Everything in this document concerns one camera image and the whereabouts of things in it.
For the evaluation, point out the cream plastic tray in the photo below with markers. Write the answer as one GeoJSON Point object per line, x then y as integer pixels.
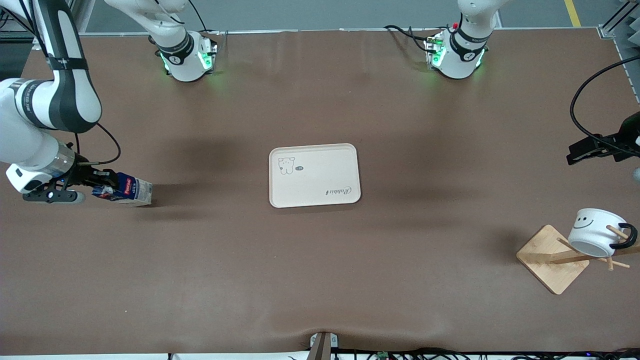
{"type": "Point", "coordinates": [320, 175]}

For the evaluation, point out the wooden cup rack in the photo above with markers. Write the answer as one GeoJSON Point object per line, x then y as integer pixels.
{"type": "Point", "coordinates": [545, 260]}

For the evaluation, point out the aluminium frame corner bracket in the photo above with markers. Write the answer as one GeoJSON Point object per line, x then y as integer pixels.
{"type": "Point", "coordinates": [607, 31]}

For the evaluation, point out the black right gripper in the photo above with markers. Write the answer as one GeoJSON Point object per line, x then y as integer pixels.
{"type": "Point", "coordinates": [83, 174]}

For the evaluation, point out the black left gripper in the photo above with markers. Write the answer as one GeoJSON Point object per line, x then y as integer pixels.
{"type": "Point", "coordinates": [631, 133]}

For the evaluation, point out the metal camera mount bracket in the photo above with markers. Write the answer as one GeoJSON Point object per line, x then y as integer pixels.
{"type": "Point", "coordinates": [323, 345]}

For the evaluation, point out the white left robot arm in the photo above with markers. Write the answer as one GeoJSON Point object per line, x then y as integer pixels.
{"type": "Point", "coordinates": [457, 60]}

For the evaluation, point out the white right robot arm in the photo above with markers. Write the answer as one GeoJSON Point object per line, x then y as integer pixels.
{"type": "Point", "coordinates": [65, 100]}

